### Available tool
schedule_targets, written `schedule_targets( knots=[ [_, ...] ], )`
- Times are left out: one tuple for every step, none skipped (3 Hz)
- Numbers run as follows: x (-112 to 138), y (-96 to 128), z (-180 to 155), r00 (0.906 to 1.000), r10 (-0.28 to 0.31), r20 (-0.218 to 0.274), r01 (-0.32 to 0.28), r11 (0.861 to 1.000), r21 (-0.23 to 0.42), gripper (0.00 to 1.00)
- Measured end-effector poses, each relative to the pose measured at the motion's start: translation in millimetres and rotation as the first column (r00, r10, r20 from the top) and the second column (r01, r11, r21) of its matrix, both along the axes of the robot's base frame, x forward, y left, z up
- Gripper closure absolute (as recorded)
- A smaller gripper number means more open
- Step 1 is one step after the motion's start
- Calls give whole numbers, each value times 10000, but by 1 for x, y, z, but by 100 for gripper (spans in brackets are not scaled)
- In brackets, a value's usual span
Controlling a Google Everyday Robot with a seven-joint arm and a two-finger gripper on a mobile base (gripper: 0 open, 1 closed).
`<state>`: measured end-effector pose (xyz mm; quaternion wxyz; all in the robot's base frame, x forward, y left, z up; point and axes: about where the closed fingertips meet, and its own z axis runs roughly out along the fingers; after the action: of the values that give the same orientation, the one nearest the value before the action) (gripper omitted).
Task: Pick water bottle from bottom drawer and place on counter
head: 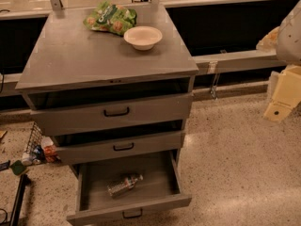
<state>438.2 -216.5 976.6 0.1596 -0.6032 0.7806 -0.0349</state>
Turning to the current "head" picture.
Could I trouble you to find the clear plastic water bottle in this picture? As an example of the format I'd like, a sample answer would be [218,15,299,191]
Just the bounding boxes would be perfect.
[107,173,144,198]

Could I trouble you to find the white paper bowl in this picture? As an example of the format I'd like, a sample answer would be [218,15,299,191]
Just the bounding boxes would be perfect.
[123,26,163,51]

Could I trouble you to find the grey open bottom drawer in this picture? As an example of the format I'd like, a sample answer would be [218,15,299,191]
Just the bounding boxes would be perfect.
[67,151,191,226]

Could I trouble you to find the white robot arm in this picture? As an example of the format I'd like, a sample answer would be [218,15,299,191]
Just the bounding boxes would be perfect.
[256,1,301,121]

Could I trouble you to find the green sponge on floor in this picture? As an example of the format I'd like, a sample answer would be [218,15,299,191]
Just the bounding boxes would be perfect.
[9,160,28,176]

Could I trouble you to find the grey top drawer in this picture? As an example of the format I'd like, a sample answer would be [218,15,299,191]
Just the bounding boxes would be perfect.
[31,93,192,136]

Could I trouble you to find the grey middle drawer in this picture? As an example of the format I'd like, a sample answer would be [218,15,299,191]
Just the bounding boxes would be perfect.
[56,130,185,165]

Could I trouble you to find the black pole on floor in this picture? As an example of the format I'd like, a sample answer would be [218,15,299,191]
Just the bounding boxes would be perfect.
[9,174,31,226]

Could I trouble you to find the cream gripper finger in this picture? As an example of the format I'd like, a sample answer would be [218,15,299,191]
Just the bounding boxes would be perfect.
[256,27,279,52]
[263,65,301,121]

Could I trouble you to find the green snack bag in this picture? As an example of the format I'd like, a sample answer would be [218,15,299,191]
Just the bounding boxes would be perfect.
[83,1,137,36]

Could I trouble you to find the wire basket with items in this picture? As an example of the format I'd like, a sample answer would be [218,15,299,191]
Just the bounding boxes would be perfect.
[22,122,60,166]

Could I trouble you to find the grey metal rail frame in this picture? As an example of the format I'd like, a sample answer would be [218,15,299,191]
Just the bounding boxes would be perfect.
[0,0,301,111]

